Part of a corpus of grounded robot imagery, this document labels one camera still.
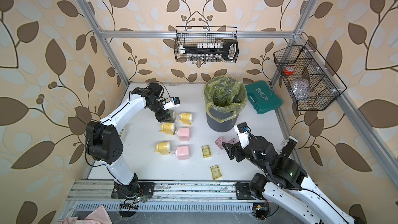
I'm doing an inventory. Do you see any yellow sharpener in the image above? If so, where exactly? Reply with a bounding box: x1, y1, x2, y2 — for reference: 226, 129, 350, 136
178, 113, 193, 125
160, 122, 176, 135
154, 142, 171, 155

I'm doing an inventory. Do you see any pink transparent shavings tray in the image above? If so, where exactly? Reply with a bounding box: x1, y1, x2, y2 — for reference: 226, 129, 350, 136
215, 136, 227, 150

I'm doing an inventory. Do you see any pink sharpener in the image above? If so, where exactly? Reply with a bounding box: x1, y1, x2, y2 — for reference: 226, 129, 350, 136
177, 128, 191, 141
174, 146, 190, 161

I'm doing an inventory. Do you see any yellow transparent shavings tray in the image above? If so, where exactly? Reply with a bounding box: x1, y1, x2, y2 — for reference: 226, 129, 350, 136
202, 145, 212, 159

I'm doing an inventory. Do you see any yellow sharpener front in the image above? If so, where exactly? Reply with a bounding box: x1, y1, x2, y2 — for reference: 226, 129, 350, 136
154, 142, 171, 155

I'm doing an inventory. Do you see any pink sharpener front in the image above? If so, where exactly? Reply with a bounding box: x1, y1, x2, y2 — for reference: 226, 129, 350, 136
174, 146, 190, 161

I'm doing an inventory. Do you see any green pencil sharpener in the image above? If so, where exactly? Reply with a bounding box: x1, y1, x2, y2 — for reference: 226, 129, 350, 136
170, 111, 177, 122

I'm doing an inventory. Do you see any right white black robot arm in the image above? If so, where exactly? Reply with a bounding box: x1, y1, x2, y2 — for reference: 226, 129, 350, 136
222, 132, 364, 224

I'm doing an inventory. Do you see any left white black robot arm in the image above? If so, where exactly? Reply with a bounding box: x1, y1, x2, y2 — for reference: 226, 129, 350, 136
85, 82, 180, 199

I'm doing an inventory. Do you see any grey trash bin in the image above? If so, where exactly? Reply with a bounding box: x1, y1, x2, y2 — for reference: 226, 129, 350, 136
206, 106, 239, 133

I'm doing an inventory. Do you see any white button remote box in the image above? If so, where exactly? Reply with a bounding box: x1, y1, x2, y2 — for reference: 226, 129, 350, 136
119, 127, 129, 143

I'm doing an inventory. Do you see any green plastic tool case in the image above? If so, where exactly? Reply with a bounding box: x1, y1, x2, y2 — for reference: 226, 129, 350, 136
245, 81, 283, 115

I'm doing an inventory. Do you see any green plastic bin liner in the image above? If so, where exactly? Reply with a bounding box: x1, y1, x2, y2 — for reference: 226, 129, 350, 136
203, 75, 248, 114

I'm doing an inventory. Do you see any clear plastic bag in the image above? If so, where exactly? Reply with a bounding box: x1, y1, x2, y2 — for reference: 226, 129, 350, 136
291, 78, 311, 100

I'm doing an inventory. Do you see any socket set holder black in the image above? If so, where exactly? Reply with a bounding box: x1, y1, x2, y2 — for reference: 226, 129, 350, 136
175, 40, 239, 62

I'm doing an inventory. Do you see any pink cloth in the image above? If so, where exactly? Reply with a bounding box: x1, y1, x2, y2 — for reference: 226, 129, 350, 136
57, 205, 113, 224

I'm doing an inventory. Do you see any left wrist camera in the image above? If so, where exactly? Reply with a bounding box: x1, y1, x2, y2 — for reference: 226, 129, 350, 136
163, 97, 180, 110

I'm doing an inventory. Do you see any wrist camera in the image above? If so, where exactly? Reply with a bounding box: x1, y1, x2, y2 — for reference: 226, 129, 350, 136
163, 97, 180, 110
234, 122, 251, 149

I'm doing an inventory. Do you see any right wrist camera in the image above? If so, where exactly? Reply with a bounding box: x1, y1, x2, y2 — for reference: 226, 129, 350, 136
234, 122, 251, 149

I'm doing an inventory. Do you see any black wire basket back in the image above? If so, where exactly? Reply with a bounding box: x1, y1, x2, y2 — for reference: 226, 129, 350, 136
174, 26, 239, 63

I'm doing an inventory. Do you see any black wire basket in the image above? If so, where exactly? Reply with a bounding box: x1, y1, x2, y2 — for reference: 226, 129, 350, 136
273, 41, 347, 111
174, 26, 239, 63

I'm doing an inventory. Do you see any black wire basket right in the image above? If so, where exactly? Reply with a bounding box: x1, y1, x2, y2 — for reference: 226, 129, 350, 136
273, 41, 347, 111

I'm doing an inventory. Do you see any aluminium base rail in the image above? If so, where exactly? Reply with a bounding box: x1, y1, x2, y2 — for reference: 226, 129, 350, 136
66, 179, 324, 203

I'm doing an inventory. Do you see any slotted grey cable duct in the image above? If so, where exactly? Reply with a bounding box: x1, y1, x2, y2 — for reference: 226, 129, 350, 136
74, 201, 254, 213

